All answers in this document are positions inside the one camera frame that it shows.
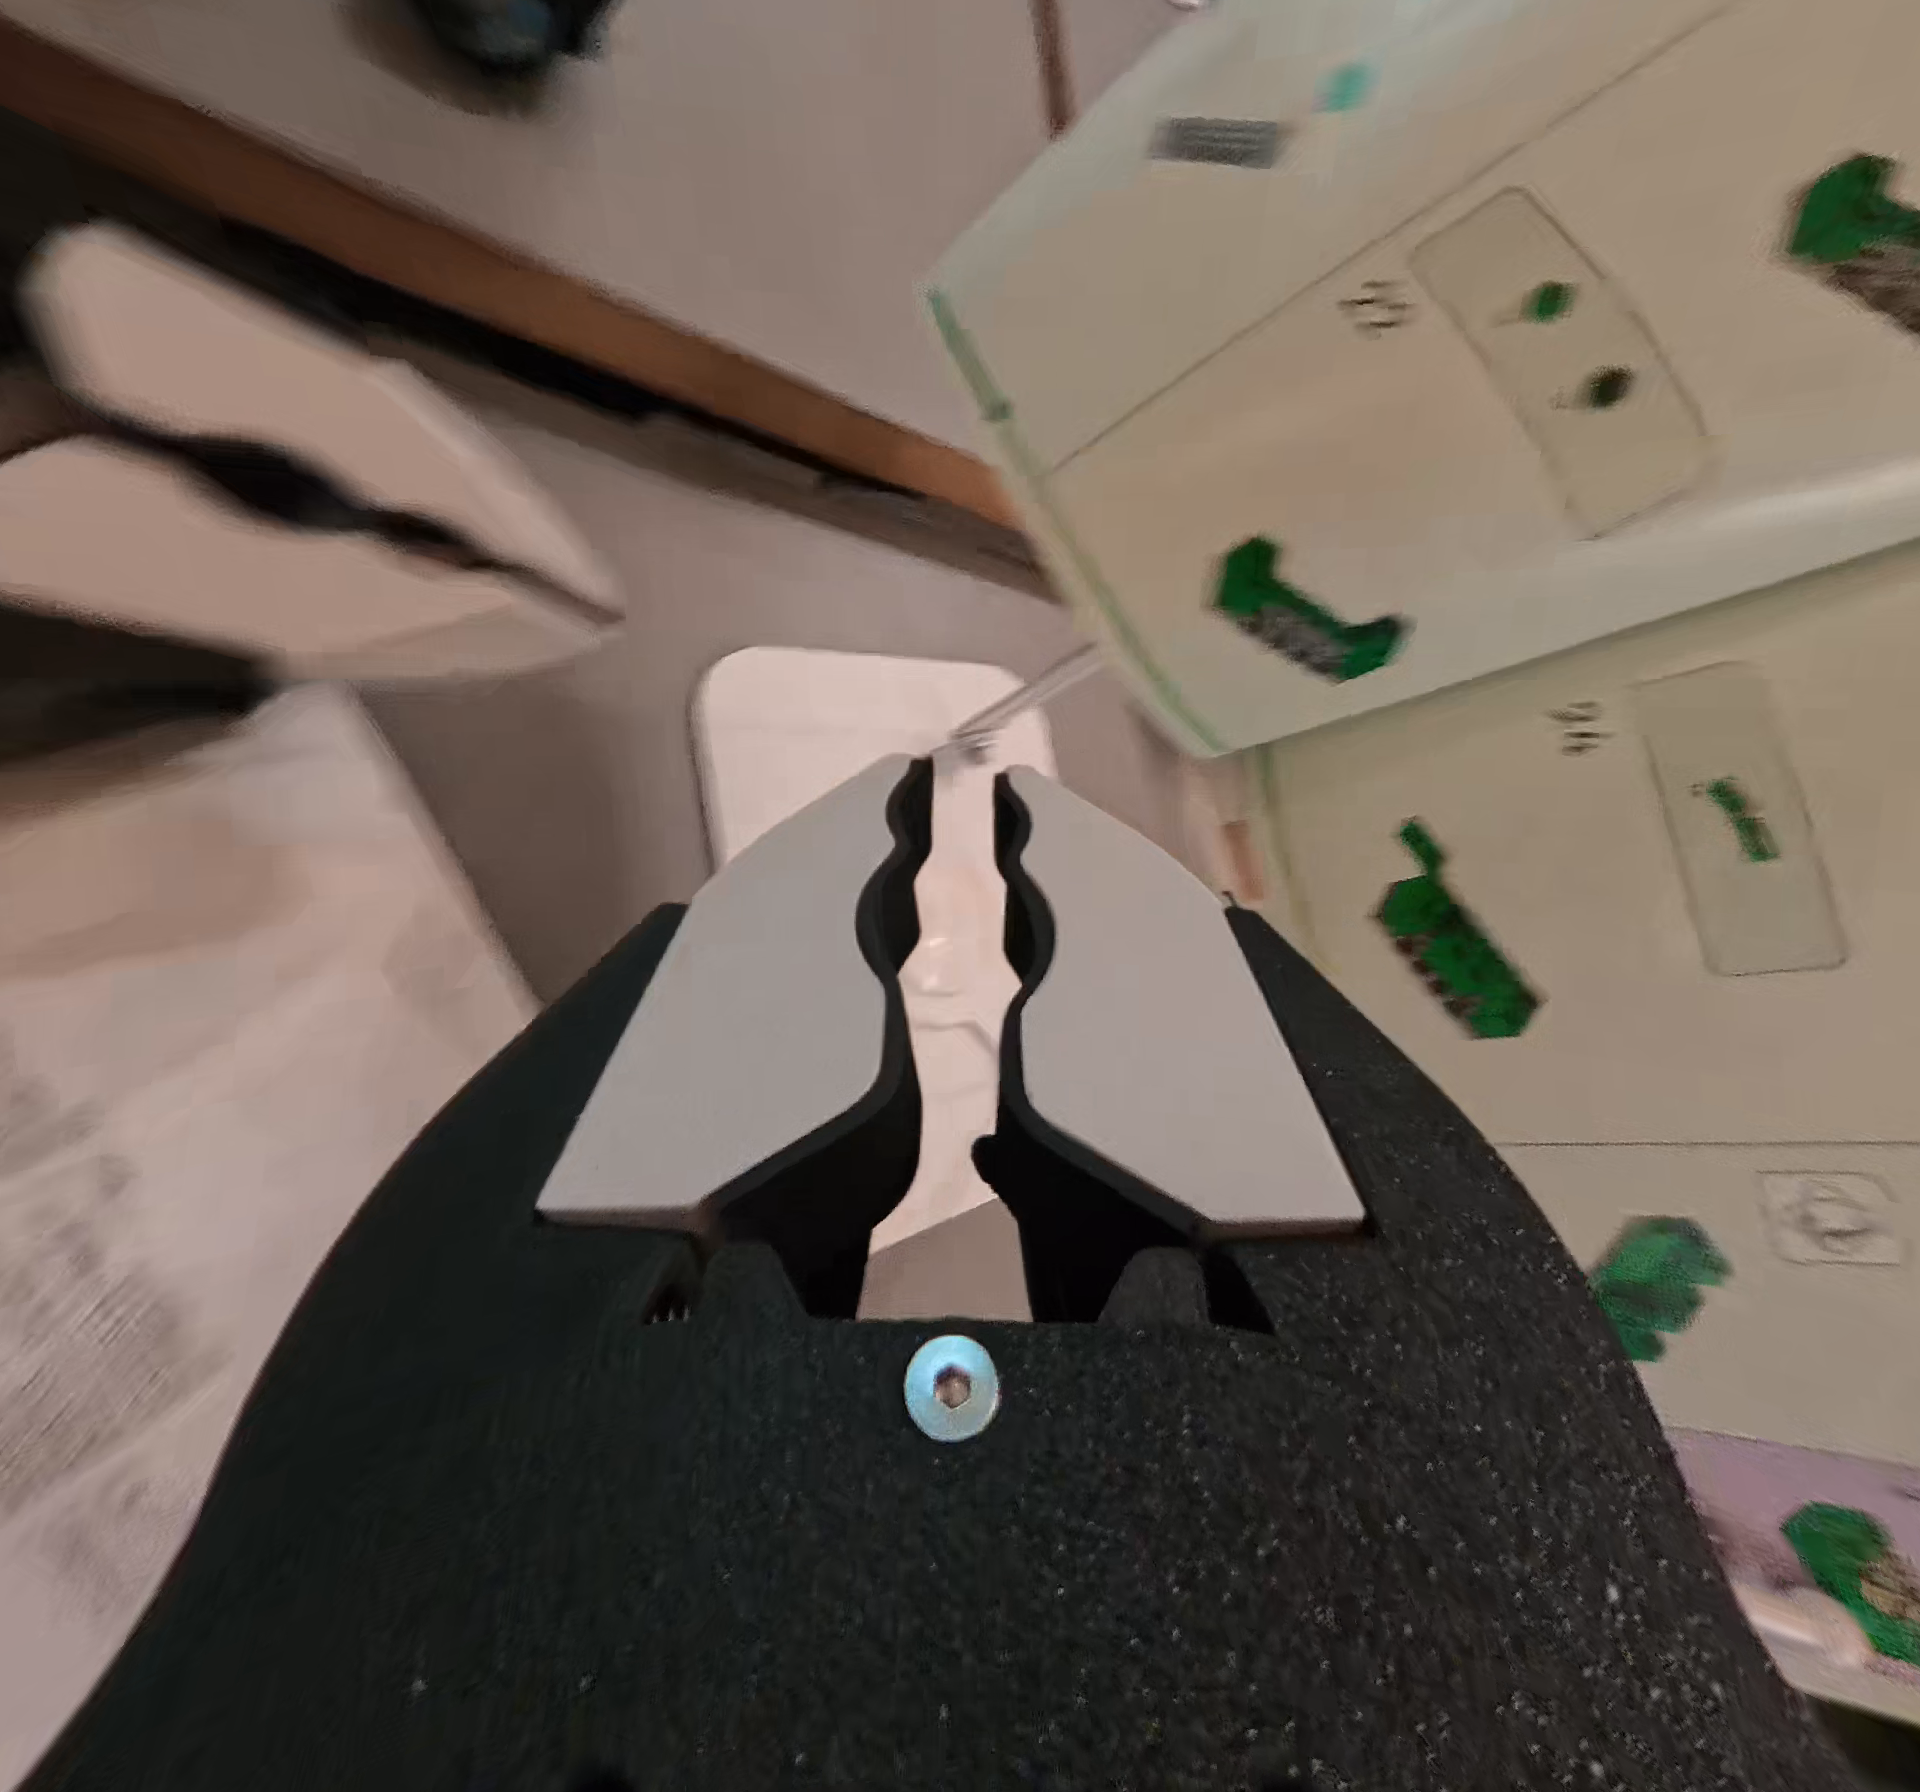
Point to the wood edged grey table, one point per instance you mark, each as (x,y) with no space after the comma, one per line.
(750,172)

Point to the white booklet stand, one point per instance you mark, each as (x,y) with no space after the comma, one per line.
(811,728)

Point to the thin brown stick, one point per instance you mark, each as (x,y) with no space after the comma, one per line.
(1046,24)

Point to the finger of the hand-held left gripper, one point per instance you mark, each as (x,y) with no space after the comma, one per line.
(269,372)
(226,552)

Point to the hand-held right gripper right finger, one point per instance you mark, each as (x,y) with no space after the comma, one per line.
(1172,1040)

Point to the white box green print top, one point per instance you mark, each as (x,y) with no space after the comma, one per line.
(1502,550)

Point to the white printed paper bag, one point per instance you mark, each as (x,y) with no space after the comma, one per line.
(226,1074)

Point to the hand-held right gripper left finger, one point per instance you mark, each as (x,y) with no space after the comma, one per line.
(737,1040)

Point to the grey desk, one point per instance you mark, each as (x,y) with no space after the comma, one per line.
(603,803)

